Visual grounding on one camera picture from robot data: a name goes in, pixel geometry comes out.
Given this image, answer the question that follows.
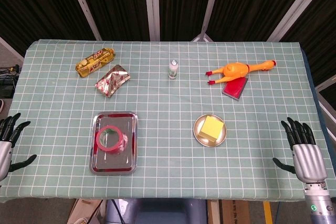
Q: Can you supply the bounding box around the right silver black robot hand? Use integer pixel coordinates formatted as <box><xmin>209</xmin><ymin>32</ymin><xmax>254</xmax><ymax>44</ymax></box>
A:
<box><xmin>272</xmin><ymin>117</ymin><xmax>328</xmax><ymax>183</ymax></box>

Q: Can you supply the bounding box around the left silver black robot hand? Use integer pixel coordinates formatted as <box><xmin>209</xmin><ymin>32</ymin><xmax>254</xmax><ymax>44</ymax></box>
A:
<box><xmin>0</xmin><ymin>113</ymin><xmax>37</xmax><ymax>180</ymax></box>

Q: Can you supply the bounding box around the yellow sponge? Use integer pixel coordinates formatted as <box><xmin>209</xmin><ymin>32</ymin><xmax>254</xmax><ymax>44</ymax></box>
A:
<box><xmin>198</xmin><ymin>115</ymin><xmax>225</xmax><ymax>141</ymax></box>

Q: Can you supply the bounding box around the pink tape roll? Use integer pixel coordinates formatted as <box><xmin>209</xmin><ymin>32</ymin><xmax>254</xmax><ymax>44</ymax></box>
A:
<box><xmin>94</xmin><ymin>125</ymin><xmax>129</xmax><ymax>154</ymax></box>

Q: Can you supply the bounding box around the round steel plate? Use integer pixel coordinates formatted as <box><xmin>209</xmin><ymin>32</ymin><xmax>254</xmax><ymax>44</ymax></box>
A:
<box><xmin>193</xmin><ymin>114</ymin><xmax>227</xmax><ymax>148</ymax></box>

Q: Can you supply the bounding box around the rectangular steel tray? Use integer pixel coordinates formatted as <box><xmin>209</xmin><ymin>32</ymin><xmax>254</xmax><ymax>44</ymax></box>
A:
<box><xmin>89</xmin><ymin>111</ymin><xmax>139</xmax><ymax>176</ymax></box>

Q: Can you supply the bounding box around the orange rubber chicken toy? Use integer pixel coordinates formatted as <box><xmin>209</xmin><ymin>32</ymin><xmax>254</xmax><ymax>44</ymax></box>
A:
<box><xmin>205</xmin><ymin>60</ymin><xmax>277</xmax><ymax>86</ymax></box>

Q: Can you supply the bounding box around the gold biscuit package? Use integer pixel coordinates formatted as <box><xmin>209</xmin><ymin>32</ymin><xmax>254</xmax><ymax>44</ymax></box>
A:
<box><xmin>75</xmin><ymin>47</ymin><xmax>116</xmax><ymax>78</ymax></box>

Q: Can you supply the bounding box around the silver red snack package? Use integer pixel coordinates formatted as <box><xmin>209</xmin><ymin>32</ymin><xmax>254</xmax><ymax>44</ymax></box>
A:
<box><xmin>94</xmin><ymin>64</ymin><xmax>131</xmax><ymax>99</ymax></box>

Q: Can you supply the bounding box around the green checked tablecloth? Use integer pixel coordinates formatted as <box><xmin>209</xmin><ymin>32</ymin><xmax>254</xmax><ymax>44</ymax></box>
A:
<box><xmin>0</xmin><ymin>39</ymin><xmax>336</xmax><ymax>204</ymax></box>

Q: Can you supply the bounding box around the blue-grey robot torso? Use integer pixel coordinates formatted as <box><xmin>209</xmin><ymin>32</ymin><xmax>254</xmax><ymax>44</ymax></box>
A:
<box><xmin>104</xmin><ymin>199</ymin><xmax>208</xmax><ymax>224</ymax></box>

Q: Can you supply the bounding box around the small white bottle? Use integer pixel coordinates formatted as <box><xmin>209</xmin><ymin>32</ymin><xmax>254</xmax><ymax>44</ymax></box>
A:
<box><xmin>168</xmin><ymin>59</ymin><xmax>179</xmax><ymax>80</ymax></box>

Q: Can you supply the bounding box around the black equipment with cables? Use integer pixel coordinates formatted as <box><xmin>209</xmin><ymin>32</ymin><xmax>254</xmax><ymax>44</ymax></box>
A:
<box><xmin>0</xmin><ymin>63</ymin><xmax>22</xmax><ymax>99</ymax></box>

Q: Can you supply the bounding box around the black cable under table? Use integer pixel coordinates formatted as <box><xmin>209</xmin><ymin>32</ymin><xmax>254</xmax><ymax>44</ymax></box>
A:
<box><xmin>111</xmin><ymin>199</ymin><xmax>124</xmax><ymax>224</ymax></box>

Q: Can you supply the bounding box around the white frame post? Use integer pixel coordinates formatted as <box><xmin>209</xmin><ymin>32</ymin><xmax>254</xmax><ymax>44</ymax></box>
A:
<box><xmin>143</xmin><ymin>0</ymin><xmax>161</xmax><ymax>41</ymax></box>
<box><xmin>193</xmin><ymin>0</ymin><xmax>223</xmax><ymax>42</ymax></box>
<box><xmin>65</xmin><ymin>0</ymin><xmax>102</xmax><ymax>41</ymax></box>
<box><xmin>266</xmin><ymin>0</ymin><xmax>326</xmax><ymax>42</ymax></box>

